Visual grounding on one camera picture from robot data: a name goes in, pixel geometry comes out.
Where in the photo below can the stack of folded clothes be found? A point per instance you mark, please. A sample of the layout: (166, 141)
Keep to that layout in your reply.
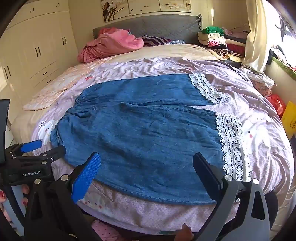
(219, 44)

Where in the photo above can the tree wall picture panel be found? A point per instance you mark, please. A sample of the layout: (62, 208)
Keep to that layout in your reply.
(113, 10)
(143, 5)
(175, 4)

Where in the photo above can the grey padded bed headboard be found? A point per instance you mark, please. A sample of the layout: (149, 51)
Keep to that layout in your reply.
(161, 27)

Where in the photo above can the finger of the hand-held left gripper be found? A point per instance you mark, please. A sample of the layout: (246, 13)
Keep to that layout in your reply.
(32, 146)
(54, 154)

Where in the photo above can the pink fleece blanket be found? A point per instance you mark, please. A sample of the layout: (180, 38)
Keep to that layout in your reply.
(111, 44)

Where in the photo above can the yellow paper bag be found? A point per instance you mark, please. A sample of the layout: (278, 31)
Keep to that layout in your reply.
(290, 120)

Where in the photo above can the cream curtain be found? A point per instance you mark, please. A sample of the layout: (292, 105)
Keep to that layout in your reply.
(256, 34)

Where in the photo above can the dark striped cloth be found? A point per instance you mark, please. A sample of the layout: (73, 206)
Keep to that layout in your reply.
(155, 41)

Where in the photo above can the red plastic bag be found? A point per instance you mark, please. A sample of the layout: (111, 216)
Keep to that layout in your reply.
(277, 104)

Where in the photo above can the floral quilted pillow mat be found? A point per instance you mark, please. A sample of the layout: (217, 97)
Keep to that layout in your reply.
(57, 90)

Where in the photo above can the blue patterned cloth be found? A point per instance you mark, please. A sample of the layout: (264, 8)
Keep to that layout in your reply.
(178, 42)

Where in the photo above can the pink printed duvet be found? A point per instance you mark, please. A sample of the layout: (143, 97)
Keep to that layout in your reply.
(254, 111)

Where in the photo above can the blue denim pants lace trim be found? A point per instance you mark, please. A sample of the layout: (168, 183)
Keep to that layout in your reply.
(138, 129)

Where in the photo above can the person's left hand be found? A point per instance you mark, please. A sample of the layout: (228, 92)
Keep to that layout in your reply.
(26, 195)

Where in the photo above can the cream wardrobe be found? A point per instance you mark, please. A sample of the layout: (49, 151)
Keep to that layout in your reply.
(37, 46)

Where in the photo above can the green-edged storage box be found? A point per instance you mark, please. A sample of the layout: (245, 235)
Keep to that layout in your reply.
(285, 68)

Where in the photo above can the pink polka dot slipper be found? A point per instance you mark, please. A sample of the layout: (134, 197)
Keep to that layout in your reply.
(104, 231)

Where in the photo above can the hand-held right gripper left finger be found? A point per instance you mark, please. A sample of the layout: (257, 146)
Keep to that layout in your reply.
(86, 176)

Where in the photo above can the beige blanket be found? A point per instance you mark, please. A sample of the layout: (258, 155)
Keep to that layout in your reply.
(166, 52)

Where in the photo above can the white crumpled cloth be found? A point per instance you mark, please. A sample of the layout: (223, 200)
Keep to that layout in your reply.
(259, 77)

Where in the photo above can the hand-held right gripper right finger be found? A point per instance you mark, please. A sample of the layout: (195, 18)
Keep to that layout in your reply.
(209, 179)

